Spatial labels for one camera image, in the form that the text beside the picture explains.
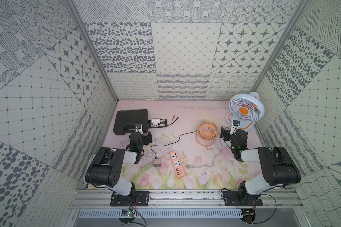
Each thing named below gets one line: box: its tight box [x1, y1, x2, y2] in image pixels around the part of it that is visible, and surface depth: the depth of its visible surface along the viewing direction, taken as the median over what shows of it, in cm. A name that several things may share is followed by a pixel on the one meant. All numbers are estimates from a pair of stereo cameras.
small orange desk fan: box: [195, 120, 218, 147], surface depth 95 cm
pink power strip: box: [169, 150, 186, 178], surface depth 85 cm
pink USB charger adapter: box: [153, 158, 162, 170], surface depth 87 cm
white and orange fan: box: [224, 91, 265, 131], surface depth 88 cm
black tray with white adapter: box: [147, 118, 168, 129], surface depth 105 cm
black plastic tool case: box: [113, 108, 149, 136], surface depth 108 cm
